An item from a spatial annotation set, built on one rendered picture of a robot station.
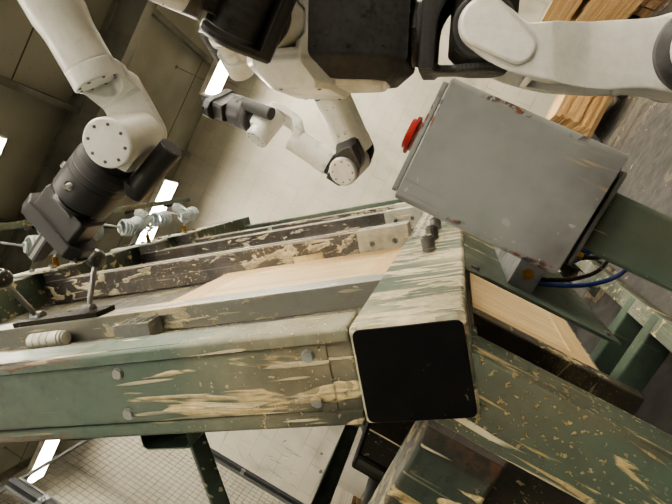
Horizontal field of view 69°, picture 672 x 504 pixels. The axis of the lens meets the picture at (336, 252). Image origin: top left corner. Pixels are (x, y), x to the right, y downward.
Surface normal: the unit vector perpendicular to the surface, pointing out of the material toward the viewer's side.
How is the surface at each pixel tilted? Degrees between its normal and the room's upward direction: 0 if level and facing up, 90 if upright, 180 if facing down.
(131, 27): 90
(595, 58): 90
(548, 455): 90
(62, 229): 90
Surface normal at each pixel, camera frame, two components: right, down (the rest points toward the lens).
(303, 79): -0.28, 0.81
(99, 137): -0.08, 0.36
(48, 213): -0.25, 0.18
